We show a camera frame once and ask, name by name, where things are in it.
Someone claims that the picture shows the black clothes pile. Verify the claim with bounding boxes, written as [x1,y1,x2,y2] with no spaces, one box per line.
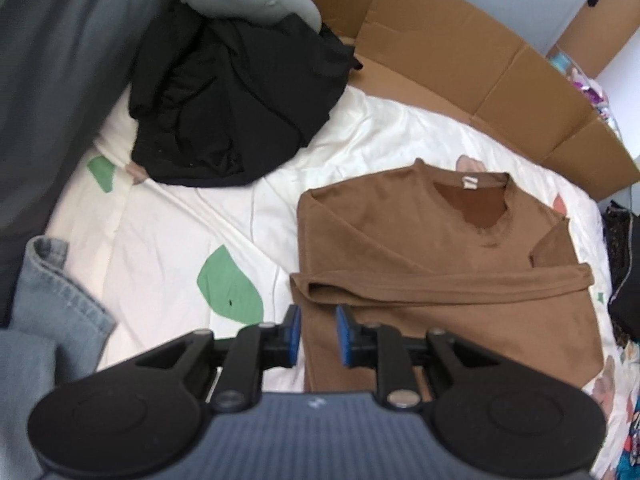
[129,4,362,188]

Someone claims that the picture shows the white purple plastic bags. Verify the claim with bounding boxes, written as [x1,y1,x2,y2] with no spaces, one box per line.
[547,46,623,140]

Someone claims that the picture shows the grey garment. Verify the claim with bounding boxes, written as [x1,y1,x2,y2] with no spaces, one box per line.
[1,236,116,479]

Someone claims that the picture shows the brown cardboard sheet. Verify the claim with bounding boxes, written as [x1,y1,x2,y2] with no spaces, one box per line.
[312,0,639,200]

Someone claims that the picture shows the brown printed t-shirt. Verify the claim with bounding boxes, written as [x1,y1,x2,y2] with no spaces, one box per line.
[291,160,604,391]

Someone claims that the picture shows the teal printed garment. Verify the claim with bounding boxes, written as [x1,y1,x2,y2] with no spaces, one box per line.
[604,401,640,480]

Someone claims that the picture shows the black knit garment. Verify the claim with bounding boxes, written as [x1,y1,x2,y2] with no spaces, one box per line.
[602,200,640,347]

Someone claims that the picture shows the dark grey pillow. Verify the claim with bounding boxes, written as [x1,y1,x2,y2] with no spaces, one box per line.
[1,0,170,325]

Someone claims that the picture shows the cream bear print duvet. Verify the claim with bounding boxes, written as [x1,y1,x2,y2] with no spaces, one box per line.
[47,88,639,479]

